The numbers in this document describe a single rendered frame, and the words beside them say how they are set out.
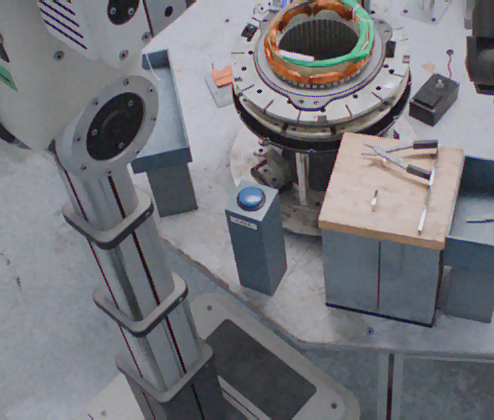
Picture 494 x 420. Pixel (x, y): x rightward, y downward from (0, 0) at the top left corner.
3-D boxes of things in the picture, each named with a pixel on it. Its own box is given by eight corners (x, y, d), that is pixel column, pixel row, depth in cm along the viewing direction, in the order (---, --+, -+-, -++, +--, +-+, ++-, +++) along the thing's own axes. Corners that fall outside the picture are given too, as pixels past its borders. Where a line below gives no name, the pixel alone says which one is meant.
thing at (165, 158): (142, 154, 197) (112, 59, 174) (191, 144, 197) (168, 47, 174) (158, 248, 183) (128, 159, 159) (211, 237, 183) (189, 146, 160)
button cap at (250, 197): (245, 186, 157) (245, 182, 156) (266, 193, 156) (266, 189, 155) (235, 204, 155) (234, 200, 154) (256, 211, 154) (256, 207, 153)
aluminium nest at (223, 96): (254, 64, 209) (253, 56, 207) (268, 91, 204) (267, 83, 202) (205, 81, 208) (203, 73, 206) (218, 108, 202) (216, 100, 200)
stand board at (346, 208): (462, 157, 155) (463, 148, 153) (443, 251, 145) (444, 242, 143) (344, 140, 160) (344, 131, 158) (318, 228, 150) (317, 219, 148)
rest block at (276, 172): (275, 163, 187) (273, 147, 183) (291, 179, 184) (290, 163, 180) (257, 174, 186) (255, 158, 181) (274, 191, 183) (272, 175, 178)
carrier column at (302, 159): (313, 199, 183) (308, 132, 166) (311, 210, 182) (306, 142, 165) (301, 198, 183) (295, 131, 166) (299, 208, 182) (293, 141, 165)
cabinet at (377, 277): (448, 243, 176) (460, 158, 155) (431, 328, 167) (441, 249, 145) (347, 225, 181) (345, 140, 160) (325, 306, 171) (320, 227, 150)
